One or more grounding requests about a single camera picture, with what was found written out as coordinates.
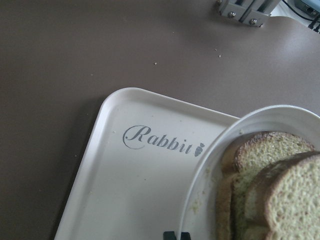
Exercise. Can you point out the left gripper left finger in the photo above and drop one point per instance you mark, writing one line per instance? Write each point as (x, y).
(169, 235)

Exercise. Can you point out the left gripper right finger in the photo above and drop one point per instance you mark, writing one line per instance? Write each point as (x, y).
(185, 236)

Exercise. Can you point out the white round plate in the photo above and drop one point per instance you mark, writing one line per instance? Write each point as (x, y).
(197, 216)

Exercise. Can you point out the cream rabbit tray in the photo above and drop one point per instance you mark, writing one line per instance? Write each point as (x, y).
(137, 167)

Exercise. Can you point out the bread slice under egg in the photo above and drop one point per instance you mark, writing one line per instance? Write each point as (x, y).
(241, 161)

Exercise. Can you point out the metal corner bracket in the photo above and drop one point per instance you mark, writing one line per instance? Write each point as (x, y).
(249, 12)

